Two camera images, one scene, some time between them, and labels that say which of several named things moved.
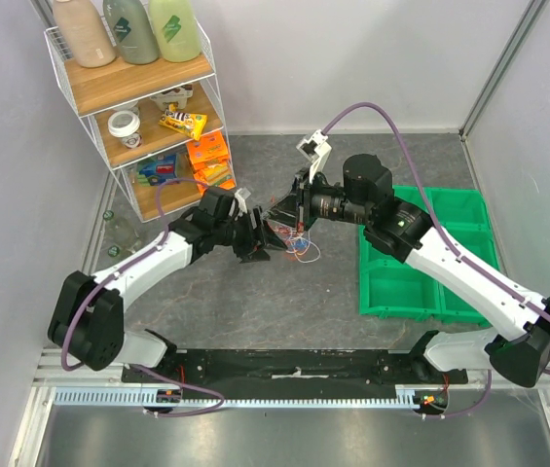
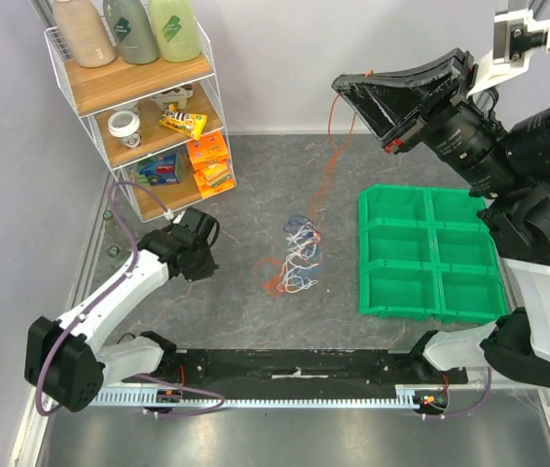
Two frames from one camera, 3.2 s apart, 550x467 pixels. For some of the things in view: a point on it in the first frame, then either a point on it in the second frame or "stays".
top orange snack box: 208,147 stays
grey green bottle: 132,31 stays
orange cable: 287,234 → 338,149
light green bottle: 176,29 stays
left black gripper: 257,238 → 204,270
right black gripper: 302,204 → 436,100
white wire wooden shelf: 162,126 stays
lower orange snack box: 216,173 stays
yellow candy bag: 189,125 stays
